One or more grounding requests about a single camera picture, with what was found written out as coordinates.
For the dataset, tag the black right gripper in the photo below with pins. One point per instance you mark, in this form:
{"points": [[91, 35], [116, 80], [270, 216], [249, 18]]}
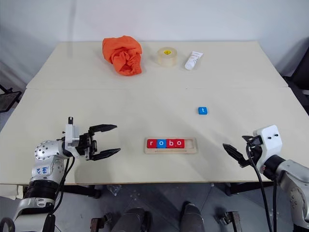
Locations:
{"points": [[256, 151]]}

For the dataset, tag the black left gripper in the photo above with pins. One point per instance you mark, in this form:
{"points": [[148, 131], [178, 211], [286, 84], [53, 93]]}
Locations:
{"points": [[85, 145]]}

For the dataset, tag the red tile letter o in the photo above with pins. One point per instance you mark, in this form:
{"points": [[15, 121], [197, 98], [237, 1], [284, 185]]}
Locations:
{"points": [[180, 143]]}

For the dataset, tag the red tile letter b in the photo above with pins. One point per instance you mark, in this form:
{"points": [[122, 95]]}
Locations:
{"points": [[171, 143]]}

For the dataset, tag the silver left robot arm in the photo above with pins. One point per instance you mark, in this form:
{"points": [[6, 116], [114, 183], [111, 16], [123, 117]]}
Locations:
{"points": [[46, 151]]}

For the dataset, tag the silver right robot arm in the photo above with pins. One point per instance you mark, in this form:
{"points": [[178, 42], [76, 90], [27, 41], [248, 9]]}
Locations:
{"points": [[292, 174]]}

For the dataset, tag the red tile letter r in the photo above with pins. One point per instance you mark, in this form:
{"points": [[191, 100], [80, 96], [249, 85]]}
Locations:
{"points": [[151, 143]]}

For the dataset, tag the blue letter tile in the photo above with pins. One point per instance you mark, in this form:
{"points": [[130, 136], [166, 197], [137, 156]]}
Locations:
{"points": [[202, 110]]}

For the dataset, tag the blue tile letter o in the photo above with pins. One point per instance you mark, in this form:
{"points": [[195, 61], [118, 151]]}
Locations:
{"points": [[161, 143]]}

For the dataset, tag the wooden letter tray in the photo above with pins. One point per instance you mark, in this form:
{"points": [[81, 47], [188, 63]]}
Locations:
{"points": [[169, 151]]}

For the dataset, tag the clear plastic bag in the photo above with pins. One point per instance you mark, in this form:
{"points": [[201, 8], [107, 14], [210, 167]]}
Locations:
{"points": [[114, 190]]}

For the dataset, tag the black caster wheel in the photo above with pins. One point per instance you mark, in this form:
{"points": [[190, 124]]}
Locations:
{"points": [[101, 222], [229, 221]]}

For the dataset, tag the dark rounded shape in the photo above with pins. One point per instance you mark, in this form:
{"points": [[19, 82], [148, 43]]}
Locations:
{"points": [[130, 221], [192, 217]]}

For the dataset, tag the crumpled orange cloth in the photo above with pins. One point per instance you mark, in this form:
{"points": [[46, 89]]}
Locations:
{"points": [[120, 55]]}

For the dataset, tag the white squeeze tube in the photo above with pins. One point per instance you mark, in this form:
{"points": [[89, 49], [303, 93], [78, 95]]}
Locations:
{"points": [[193, 60]]}

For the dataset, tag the clear tape roll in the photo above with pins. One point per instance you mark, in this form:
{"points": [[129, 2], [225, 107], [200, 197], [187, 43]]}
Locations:
{"points": [[166, 60]]}

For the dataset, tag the black metal stand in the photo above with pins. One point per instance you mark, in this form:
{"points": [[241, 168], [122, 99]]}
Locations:
{"points": [[7, 99]]}

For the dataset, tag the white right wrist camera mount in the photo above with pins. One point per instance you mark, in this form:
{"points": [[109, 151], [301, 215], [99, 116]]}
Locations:
{"points": [[270, 140]]}

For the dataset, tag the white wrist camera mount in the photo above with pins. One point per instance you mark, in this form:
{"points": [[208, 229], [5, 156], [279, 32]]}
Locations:
{"points": [[270, 140], [71, 135]]}

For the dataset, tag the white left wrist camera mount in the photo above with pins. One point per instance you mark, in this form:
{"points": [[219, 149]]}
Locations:
{"points": [[71, 135]]}

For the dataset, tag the black table frame bar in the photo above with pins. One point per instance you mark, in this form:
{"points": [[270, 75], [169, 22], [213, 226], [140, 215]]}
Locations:
{"points": [[82, 191], [246, 188]]}

